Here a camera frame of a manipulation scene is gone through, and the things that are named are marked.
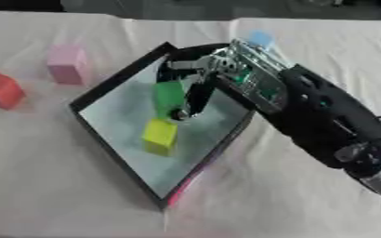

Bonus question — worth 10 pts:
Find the black box white inside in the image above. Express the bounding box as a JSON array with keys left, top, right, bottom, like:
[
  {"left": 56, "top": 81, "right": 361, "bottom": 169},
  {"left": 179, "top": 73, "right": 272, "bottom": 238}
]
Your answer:
[{"left": 67, "top": 42, "right": 257, "bottom": 210}]

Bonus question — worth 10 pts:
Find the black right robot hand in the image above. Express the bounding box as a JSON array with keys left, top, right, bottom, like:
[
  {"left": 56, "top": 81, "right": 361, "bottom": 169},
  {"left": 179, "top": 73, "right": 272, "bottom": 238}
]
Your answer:
[{"left": 154, "top": 43, "right": 235, "bottom": 122}]

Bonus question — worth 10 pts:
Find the green block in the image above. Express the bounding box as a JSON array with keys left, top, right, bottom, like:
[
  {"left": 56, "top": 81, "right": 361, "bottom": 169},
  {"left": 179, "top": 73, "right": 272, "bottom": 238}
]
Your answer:
[{"left": 152, "top": 81, "right": 188, "bottom": 120}]

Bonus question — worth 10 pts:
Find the yellow block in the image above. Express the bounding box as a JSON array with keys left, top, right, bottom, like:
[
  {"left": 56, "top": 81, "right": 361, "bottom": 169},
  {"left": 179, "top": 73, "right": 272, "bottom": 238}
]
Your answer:
[{"left": 139, "top": 118, "right": 179, "bottom": 157}]

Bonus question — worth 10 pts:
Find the red block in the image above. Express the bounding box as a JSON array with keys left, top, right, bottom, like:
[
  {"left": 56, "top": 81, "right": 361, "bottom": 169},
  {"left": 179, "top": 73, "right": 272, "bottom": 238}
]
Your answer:
[{"left": 0, "top": 71, "right": 28, "bottom": 111}]

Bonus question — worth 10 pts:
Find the blue block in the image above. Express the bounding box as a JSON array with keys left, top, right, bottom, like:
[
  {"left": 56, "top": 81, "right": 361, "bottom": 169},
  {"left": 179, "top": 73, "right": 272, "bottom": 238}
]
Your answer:
[{"left": 247, "top": 30, "right": 277, "bottom": 49}]

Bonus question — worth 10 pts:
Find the pink block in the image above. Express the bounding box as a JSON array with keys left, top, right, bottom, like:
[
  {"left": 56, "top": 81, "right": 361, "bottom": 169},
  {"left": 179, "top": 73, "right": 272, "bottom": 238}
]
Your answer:
[{"left": 46, "top": 44, "right": 92, "bottom": 86}]

